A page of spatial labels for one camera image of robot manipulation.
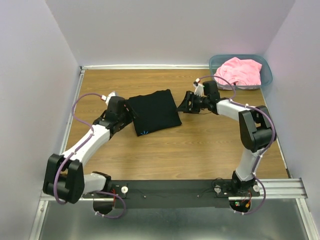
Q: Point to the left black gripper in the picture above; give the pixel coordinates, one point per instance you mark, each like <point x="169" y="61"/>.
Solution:
<point x="132" y="113"/>

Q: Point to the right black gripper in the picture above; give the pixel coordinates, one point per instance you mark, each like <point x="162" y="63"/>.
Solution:
<point x="189" y="97"/>

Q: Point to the black t shirt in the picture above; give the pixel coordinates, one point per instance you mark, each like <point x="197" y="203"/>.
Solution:
<point x="154" y="112"/>

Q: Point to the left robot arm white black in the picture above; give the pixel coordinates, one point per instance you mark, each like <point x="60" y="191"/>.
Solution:
<point x="64" y="178"/>

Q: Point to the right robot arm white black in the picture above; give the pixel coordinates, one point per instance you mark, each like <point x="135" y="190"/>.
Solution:
<point x="257" y="131"/>

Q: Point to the teal plastic bin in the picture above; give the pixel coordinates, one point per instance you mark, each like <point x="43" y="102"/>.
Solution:
<point x="266" y="76"/>

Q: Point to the pink t shirt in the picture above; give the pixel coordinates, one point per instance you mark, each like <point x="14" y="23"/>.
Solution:
<point x="239" y="72"/>

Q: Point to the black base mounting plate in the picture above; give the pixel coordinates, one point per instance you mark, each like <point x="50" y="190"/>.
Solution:
<point x="175" y="194"/>

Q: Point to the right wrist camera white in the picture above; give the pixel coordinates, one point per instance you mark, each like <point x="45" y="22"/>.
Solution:
<point x="198" y="87"/>

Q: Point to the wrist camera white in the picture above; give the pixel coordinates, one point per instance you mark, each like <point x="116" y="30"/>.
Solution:
<point x="198" y="87"/>
<point x="106" y="98"/>

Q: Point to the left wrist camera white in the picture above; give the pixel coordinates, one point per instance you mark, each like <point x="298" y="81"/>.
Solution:
<point x="106" y="98"/>

